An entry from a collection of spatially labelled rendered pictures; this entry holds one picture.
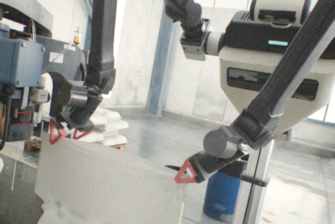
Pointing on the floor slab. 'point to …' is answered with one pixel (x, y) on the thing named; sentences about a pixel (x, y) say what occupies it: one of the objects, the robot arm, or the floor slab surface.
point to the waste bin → (224, 190)
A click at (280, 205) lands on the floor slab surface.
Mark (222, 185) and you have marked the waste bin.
